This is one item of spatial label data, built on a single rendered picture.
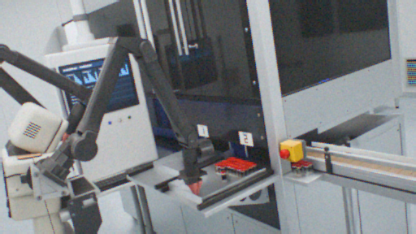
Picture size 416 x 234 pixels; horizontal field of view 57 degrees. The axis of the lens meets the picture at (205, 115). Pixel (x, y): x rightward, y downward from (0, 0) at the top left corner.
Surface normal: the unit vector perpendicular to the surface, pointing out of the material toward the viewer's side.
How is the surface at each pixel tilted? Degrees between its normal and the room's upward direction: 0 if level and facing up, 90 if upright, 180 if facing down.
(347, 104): 90
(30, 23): 90
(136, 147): 90
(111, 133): 90
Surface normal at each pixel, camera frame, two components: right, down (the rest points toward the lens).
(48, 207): 0.51, 0.10
